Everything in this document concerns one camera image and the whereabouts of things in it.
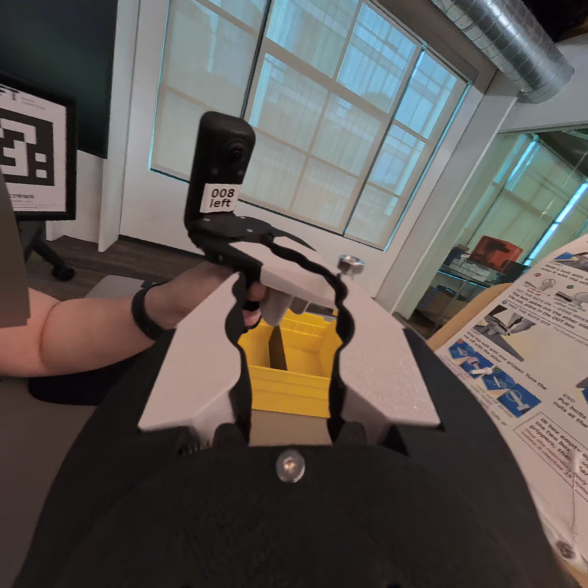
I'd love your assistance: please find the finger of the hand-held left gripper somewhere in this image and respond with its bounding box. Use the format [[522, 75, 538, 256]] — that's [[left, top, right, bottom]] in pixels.
[[229, 241, 339, 328], [268, 240, 345, 306]]

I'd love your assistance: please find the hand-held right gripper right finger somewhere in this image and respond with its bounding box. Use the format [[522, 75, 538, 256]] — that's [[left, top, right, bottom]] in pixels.
[[327, 273, 443, 444]]

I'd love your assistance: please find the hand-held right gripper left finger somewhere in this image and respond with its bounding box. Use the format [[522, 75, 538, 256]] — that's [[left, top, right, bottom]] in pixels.
[[137, 272, 253, 447]]

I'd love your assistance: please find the silver hex bolt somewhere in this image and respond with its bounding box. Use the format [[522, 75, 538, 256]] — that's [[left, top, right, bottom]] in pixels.
[[337, 255, 366, 281]]

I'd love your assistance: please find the yellow bin with black divider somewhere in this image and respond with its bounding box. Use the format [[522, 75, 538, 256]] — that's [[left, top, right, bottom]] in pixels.
[[236, 312, 341, 419]]

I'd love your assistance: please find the person's left forearm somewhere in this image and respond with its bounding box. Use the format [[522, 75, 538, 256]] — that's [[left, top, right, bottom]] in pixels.
[[0, 287, 157, 378]]

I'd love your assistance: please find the person's left hand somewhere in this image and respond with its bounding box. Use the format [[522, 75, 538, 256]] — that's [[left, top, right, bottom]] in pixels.
[[154, 264, 242, 329]]

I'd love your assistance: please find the black wrist band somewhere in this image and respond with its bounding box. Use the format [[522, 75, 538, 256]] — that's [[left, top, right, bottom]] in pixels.
[[131, 282, 168, 341]]

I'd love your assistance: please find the black plastic bin divider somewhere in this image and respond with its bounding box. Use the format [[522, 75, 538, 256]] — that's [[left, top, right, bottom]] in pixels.
[[268, 328, 289, 372]]

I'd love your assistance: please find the large gridded window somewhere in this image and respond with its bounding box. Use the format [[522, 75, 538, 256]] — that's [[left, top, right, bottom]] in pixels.
[[149, 0, 474, 251]]

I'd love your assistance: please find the printed instruction sheet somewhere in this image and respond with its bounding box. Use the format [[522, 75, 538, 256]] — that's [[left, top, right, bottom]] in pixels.
[[434, 234, 588, 579]]

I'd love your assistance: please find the red-brown box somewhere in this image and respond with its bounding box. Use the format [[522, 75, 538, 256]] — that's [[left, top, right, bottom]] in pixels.
[[471, 235, 524, 267]]

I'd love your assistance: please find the framed black-white marker sign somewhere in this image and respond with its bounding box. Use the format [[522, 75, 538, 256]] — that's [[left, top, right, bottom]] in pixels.
[[0, 71, 78, 282]]

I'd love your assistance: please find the black television screen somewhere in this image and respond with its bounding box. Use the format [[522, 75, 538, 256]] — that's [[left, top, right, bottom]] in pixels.
[[0, 0, 119, 160]]

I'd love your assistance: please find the metal wire shelf rack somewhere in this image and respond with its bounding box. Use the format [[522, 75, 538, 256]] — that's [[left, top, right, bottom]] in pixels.
[[416, 248, 529, 329]]

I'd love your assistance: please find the silver round ceiling duct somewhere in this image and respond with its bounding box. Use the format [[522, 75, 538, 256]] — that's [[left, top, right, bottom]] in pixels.
[[429, 0, 575, 104]]

